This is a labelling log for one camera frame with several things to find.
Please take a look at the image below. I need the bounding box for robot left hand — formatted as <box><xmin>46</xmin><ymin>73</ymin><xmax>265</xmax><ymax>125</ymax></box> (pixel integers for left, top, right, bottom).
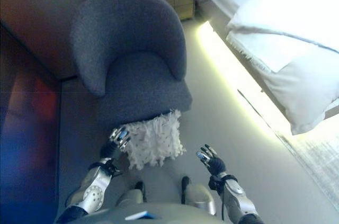
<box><xmin>99</xmin><ymin>126</ymin><xmax>132</xmax><ymax>159</ymax></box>

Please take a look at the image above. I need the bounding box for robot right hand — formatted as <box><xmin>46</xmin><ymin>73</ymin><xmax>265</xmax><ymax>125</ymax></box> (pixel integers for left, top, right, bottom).
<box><xmin>195</xmin><ymin>144</ymin><xmax>226</xmax><ymax>175</ymax></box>

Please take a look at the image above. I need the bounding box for white fringed cushion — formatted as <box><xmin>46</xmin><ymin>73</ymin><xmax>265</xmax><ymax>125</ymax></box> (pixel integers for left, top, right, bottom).
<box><xmin>112</xmin><ymin>109</ymin><xmax>186</xmax><ymax>171</ymax></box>

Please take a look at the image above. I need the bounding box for robot right leg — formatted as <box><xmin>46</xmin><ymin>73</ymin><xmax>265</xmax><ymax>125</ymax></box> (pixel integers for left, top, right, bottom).
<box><xmin>181</xmin><ymin>176</ymin><xmax>217</xmax><ymax>216</ymax></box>

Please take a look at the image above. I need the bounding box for robot leg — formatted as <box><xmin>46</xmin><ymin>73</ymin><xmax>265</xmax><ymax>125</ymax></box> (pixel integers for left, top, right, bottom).
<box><xmin>181</xmin><ymin>176</ymin><xmax>217</xmax><ymax>216</ymax></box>
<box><xmin>118</xmin><ymin>181</ymin><xmax>146</xmax><ymax>206</ymax></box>

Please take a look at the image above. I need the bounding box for robot left leg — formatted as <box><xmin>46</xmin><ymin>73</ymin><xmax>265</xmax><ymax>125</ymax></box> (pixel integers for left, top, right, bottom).
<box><xmin>118</xmin><ymin>181</ymin><xmax>146</xmax><ymax>206</ymax></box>

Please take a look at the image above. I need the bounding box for grey robot torso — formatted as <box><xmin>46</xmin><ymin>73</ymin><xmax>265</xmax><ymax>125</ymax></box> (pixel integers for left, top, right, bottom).
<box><xmin>54</xmin><ymin>202</ymin><xmax>223</xmax><ymax>224</ymax></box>

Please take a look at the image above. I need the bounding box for glossy brown cabinet front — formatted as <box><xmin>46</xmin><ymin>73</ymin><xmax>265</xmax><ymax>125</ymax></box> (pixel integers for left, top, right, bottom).
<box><xmin>0</xmin><ymin>22</ymin><xmax>63</xmax><ymax>224</ymax></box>

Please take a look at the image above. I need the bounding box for pale patterned rug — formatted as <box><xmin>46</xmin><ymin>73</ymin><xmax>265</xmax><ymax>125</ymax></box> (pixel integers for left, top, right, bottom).
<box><xmin>275</xmin><ymin>123</ymin><xmax>339</xmax><ymax>206</ymax></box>

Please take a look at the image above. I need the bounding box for grey upholstered armchair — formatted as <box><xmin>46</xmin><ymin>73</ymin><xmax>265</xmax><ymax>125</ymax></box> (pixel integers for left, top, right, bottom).
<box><xmin>70</xmin><ymin>0</ymin><xmax>193</xmax><ymax>129</ymax></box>

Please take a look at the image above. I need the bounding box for beige fringed bed throw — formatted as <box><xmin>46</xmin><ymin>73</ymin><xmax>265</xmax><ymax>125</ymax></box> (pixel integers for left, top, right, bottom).
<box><xmin>226</xmin><ymin>30</ymin><xmax>272</xmax><ymax>74</ymax></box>

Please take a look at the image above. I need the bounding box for bed with white sheets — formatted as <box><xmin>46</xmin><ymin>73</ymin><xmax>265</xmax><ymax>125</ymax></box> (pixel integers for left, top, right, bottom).
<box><xmin>205</xmin><ymin>0</ymin><xmax>339</xmax><ymax>136</ymax></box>

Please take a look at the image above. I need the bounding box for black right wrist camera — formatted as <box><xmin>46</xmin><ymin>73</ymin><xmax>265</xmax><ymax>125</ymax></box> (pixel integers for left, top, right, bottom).
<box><xmin>208</xmin><ymin>175</ymin><xmax>226</xmax><ymax>192</ymax></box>

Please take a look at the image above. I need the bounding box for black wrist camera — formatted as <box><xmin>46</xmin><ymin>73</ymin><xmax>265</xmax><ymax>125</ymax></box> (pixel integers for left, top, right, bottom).
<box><xmin>104</xmin><ymin>159</ymin><xmax>123</xmax><ymax>178</ymax></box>
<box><xmin>208</xmin><ymin>175</ymin><xmax>226</xmax><ymax>192</ymax></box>

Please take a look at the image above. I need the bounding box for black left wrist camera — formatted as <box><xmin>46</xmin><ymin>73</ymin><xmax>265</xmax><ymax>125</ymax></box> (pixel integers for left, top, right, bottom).
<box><xmin>104</xmin><ymin>159</ymin><xmax>123</xmax><ymax>178</ymax></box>

